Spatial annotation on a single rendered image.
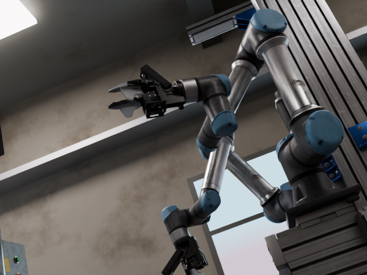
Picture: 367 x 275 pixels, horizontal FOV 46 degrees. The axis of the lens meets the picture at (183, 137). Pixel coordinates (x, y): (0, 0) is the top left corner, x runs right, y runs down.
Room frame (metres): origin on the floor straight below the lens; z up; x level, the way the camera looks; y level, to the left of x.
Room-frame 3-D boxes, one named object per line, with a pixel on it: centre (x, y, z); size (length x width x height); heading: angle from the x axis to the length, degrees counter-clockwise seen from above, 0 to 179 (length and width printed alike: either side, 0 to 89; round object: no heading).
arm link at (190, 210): (1.74, 0.05, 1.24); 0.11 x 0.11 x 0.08; 30
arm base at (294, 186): (1.36, -0.33, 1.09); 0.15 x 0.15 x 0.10
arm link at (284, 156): (1.35, -0.33, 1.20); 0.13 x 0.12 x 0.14; 20
